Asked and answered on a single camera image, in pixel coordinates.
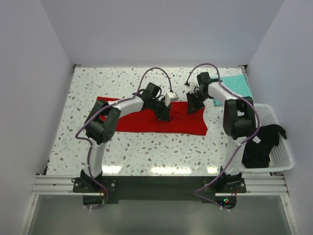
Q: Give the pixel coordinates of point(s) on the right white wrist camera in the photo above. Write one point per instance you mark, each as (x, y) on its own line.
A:
(192, 86)

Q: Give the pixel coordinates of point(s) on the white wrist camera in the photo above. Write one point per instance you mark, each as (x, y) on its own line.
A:
(170, 97)
(192, 86)

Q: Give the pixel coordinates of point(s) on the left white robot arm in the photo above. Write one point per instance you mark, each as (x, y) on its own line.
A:
(102, 122)

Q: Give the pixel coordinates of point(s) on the red t shirt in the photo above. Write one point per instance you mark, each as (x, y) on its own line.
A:
(180, 121)

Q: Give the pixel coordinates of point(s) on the white plastic laundry basket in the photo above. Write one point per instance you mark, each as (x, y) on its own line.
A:
(281, 158)

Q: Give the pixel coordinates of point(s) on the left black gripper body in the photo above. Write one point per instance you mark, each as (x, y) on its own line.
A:
(159, 107)

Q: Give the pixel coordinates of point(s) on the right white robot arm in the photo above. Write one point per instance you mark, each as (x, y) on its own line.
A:
(241, 121)

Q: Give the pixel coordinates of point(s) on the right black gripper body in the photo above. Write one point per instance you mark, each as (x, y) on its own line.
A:
(196, 100)

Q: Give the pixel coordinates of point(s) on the folded teal t shirt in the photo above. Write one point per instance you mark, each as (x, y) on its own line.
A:
(237, 84)

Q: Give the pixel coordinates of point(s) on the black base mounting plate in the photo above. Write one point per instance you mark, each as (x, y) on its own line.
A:
(161, 188)

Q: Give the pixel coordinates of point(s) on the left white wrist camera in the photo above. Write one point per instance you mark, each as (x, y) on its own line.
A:
(170, 97)

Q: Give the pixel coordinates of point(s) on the black t shirt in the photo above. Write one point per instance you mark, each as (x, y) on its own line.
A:
(257, 150)

